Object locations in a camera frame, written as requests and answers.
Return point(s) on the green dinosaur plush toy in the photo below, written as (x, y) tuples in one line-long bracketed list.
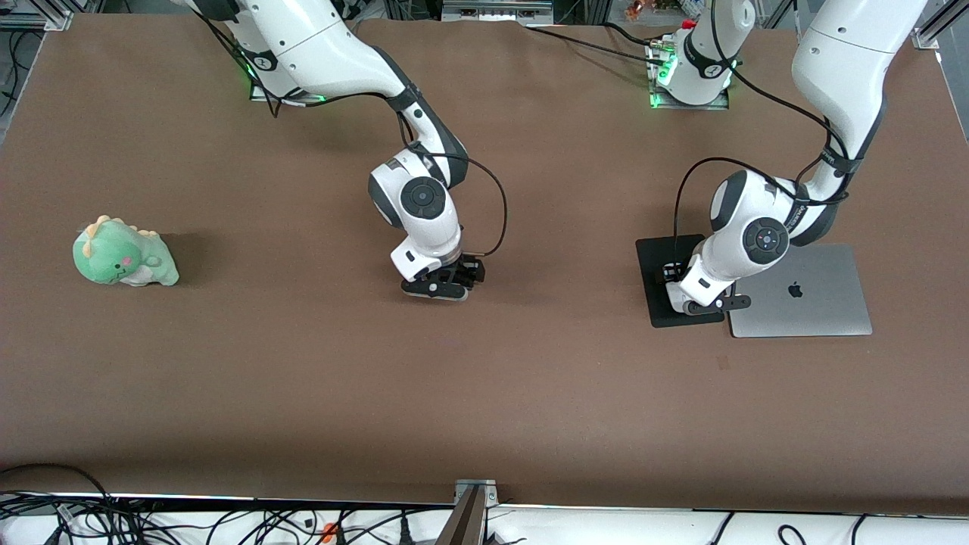
[(121, 257)]

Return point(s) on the metal table edge bracket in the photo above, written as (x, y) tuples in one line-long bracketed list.
[(475, 490)]

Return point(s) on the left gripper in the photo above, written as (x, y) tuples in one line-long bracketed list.
[(672, 272)]

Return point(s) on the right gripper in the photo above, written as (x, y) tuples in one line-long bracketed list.
[(469, 269)]

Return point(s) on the silver equipment box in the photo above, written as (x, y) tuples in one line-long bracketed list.
[(496, 10)]

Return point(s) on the black mouse pad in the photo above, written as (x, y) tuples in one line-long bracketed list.
[(655, 253)]

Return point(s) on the dark support beam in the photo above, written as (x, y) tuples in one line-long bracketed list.
[(462, 526)]

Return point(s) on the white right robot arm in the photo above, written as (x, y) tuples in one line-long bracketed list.
[(325, 45)]

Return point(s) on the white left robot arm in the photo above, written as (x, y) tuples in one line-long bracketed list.
[(848, 60)]

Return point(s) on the silver closed laptop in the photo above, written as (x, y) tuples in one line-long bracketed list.
[(817, 314)]

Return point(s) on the copper coloured small figure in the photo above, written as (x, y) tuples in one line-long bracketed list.
[(634, 9)]

